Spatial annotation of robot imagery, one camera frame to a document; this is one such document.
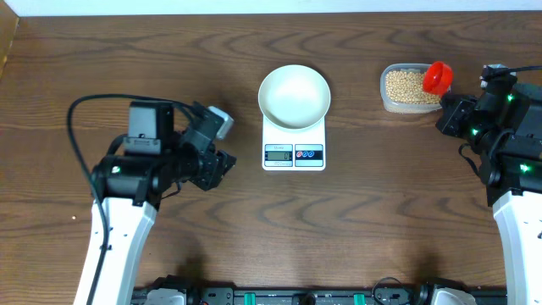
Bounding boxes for red plastic measuring scoop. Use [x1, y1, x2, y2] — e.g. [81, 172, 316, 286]
[423, 61, 454, 97]

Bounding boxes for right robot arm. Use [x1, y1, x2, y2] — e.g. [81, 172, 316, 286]
[436, 84, 541, 305]

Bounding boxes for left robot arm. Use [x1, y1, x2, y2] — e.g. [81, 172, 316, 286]
[75, 96, 236, 304]

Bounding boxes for white digital kitchen scale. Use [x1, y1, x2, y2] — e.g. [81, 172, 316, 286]
[262, 118, 326, 171]

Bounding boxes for cream ceramic bowl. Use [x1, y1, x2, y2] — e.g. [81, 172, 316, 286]
[257, 64, 331, 130]

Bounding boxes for soybeans in container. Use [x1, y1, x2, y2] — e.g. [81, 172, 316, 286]
[384, 70, 440, 104]

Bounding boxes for clear plastic container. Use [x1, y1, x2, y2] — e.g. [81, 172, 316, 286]
[379, 64, 441, 114]

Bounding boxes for wooden side panel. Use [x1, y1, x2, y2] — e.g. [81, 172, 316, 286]
[0, 0, 19, 75]

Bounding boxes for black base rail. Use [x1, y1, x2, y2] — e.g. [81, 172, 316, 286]
[130, 275, 507, 305]

